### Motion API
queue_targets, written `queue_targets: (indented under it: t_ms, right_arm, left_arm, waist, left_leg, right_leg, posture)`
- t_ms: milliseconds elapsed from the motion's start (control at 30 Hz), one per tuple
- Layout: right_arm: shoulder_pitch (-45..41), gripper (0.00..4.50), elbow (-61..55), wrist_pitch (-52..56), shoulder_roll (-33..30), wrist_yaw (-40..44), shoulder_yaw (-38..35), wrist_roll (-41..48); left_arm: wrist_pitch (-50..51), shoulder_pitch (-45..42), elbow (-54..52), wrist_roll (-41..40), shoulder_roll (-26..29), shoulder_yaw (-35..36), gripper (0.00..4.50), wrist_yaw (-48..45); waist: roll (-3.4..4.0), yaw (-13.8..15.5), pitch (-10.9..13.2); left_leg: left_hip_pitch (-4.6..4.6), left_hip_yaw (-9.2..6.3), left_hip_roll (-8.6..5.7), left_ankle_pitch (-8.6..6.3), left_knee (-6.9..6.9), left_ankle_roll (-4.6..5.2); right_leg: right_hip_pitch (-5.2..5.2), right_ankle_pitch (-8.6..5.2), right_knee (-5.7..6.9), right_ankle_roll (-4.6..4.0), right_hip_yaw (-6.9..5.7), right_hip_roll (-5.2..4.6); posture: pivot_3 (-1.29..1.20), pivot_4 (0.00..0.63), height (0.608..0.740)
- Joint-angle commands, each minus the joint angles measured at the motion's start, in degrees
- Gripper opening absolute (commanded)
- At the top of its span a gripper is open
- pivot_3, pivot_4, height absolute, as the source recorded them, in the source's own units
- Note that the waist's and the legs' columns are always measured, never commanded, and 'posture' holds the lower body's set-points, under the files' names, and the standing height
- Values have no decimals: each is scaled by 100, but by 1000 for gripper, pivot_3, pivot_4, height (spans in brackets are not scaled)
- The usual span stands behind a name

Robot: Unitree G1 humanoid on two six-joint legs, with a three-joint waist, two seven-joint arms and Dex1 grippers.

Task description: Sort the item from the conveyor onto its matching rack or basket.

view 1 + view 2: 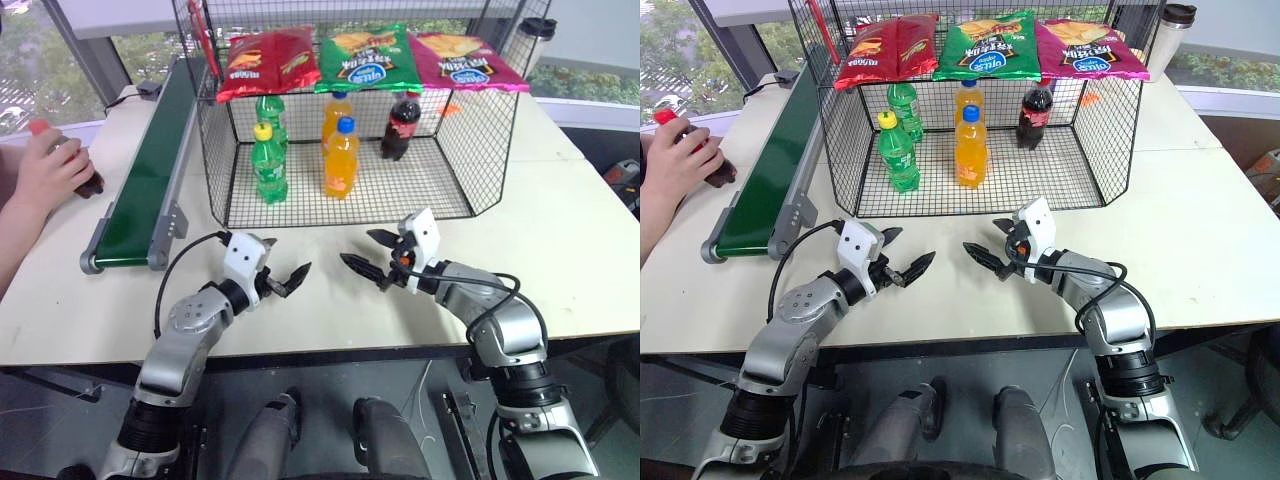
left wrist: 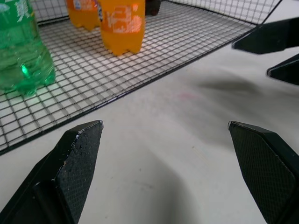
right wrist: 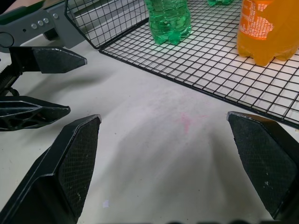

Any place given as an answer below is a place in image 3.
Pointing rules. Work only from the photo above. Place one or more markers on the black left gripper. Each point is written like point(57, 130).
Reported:
point(8, 79)

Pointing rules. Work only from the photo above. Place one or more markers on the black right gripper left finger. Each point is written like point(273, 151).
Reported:
point(70, 168)

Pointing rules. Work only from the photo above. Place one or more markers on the orange plastic soda bottle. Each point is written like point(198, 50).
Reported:
point(268, 30)

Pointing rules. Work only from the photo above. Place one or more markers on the green plastic soda bottle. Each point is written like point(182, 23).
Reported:
point(218, 2)
point(169, 22)

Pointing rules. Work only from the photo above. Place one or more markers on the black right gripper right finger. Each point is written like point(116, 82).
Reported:
point(264, 163)

